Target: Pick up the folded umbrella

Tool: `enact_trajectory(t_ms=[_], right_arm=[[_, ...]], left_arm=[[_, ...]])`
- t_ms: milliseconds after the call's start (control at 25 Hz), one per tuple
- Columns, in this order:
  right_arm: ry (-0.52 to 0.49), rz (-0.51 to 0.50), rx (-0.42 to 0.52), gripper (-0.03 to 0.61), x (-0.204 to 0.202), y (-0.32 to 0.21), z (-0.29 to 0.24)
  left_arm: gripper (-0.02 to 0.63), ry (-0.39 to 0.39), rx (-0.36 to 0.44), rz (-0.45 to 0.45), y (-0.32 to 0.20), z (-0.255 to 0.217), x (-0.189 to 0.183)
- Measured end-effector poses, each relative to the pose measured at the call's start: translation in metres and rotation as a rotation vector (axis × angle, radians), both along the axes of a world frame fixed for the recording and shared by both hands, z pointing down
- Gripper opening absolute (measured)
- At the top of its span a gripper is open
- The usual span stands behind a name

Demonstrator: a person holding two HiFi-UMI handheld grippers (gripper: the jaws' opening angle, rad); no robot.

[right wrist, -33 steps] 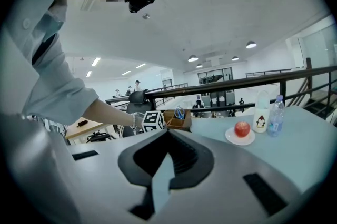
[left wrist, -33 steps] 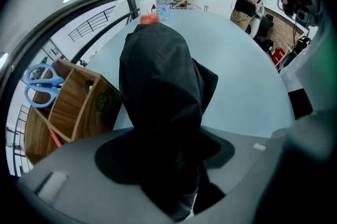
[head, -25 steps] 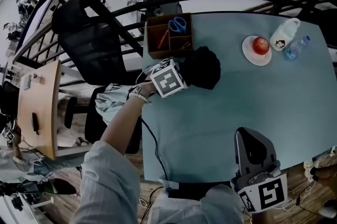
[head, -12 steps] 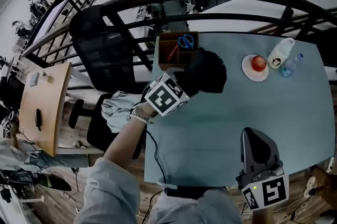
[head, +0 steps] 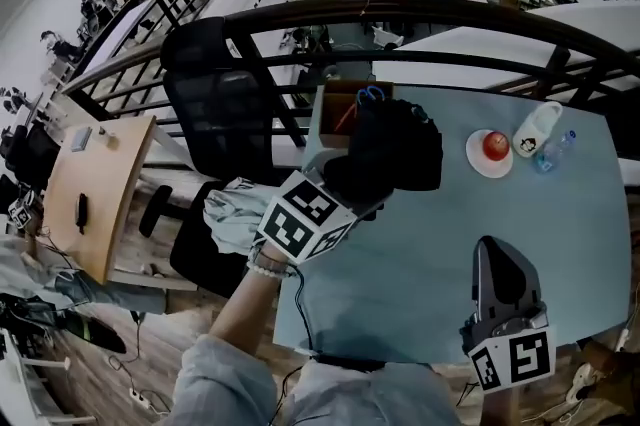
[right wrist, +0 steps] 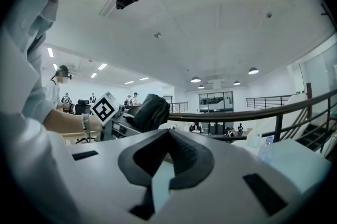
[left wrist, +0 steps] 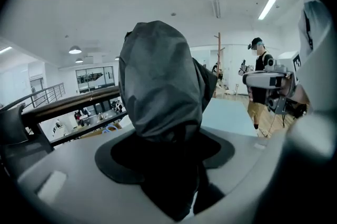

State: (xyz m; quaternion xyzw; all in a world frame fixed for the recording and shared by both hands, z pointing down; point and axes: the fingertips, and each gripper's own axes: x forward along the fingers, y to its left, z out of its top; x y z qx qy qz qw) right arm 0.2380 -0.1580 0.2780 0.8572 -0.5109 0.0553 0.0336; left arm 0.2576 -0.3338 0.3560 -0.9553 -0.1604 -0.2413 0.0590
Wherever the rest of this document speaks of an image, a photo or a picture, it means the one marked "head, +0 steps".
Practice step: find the person's light grey shirt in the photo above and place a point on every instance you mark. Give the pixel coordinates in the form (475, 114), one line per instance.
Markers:
(350, 399)

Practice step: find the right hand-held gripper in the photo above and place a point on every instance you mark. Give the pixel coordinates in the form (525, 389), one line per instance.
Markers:
(520, 354)

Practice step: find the clear plastic water bottle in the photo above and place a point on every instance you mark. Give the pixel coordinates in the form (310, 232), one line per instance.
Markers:
(552, 154)

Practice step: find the white power adapter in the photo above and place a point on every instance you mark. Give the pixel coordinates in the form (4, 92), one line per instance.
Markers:
(580, 381)

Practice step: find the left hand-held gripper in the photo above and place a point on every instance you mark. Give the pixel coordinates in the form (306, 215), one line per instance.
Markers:
(305, 219)

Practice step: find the curved wooden desk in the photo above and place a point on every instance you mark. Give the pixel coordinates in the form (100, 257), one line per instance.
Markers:
(95, 194)

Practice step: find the small grey box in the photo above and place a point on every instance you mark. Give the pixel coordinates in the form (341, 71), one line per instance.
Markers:
(81, 139)

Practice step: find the black metal railing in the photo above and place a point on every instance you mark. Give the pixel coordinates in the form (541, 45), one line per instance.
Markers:
(450, 14)

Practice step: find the cardboard box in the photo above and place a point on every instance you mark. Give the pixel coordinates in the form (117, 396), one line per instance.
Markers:
(335, 114)

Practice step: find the light grey garment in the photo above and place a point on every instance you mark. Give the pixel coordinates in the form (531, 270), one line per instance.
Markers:
(235, 214)

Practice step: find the person's right forearm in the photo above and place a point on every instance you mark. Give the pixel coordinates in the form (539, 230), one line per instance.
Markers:
(500, 409)

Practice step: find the person's left forearm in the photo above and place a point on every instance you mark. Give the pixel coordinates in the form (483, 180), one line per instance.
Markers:
(245, 309)

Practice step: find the white slipper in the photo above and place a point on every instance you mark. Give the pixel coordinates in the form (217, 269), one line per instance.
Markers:
(537, 129)

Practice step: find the black bag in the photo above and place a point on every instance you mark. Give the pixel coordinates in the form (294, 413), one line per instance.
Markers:
(95, 334)

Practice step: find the black mesh office chair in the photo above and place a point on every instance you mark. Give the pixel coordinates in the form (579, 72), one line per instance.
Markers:
(220, 114)

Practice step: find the small pale object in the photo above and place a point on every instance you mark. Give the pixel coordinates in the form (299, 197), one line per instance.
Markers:
(108, 139)

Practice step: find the small black device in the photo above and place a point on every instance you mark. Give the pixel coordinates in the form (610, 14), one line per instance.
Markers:
(82, 213)

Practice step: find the white power strip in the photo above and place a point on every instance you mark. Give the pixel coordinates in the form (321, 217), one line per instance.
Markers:
(140, 397)

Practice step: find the red apple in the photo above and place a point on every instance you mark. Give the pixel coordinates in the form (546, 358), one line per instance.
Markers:
(496, 145)

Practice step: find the orange tool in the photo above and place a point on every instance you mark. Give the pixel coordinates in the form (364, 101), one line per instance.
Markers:
(346, 118)

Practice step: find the white round plate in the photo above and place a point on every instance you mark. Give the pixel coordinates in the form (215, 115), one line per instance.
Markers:
(492, 166)

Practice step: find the spare hand-held gripper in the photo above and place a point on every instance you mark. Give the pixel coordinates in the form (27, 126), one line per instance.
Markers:
(20, 214)

